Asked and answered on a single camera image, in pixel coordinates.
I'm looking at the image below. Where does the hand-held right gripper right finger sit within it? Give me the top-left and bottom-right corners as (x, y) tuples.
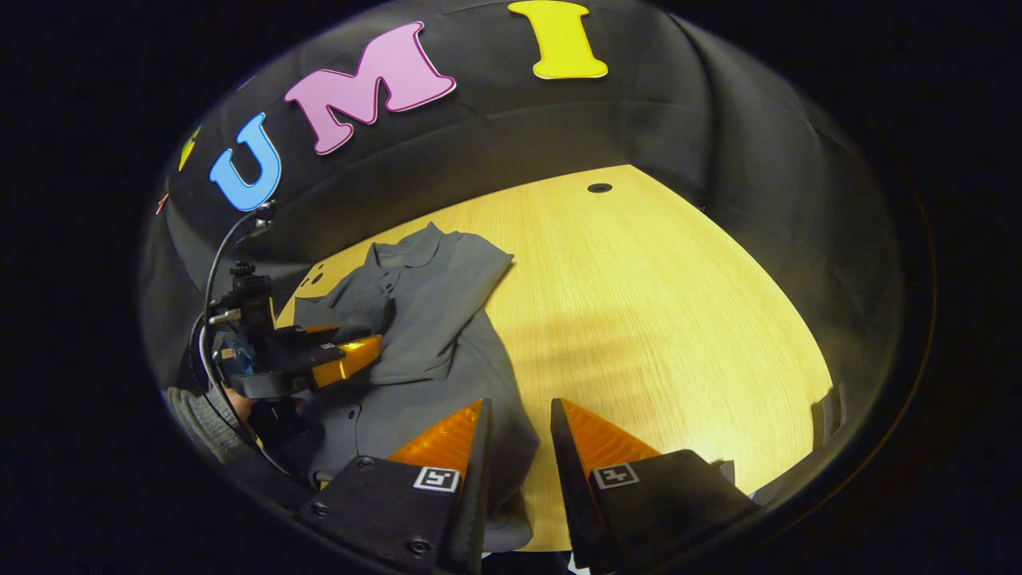
(549, 398), (759, 574)

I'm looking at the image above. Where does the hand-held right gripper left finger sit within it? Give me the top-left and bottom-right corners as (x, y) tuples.
(299, 398), (493, 575)

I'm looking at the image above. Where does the grey shirt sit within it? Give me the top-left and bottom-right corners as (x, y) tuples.
(275, 222), (540, 553)

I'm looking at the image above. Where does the black backdrop cloth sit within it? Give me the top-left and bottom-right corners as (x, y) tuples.
(140, 0), (907, 480)

